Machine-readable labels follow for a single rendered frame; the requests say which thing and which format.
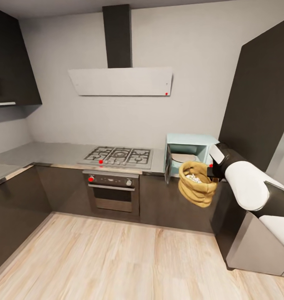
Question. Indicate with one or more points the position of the burner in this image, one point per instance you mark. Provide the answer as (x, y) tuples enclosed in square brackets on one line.
[(132, 157)]

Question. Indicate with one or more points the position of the range hood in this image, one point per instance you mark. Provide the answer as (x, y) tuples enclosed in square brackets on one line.
[(120, 78)]

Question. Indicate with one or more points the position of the microwave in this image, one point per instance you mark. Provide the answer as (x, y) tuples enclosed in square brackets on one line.
[(187, 147)]

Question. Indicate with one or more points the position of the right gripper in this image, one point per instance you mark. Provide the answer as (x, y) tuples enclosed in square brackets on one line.
[(215, 173)]

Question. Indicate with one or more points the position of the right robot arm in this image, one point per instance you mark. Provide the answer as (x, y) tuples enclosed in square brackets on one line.
[(254, 190)]

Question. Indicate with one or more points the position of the popcorn bag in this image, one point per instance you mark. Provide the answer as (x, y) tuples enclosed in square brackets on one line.
[(199, 193)]

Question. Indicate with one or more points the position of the fridge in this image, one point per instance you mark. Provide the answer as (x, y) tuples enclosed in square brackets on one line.
[(253, 126)]

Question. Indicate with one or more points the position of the cabinet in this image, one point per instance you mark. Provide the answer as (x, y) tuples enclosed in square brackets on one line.
[(17, 83)]

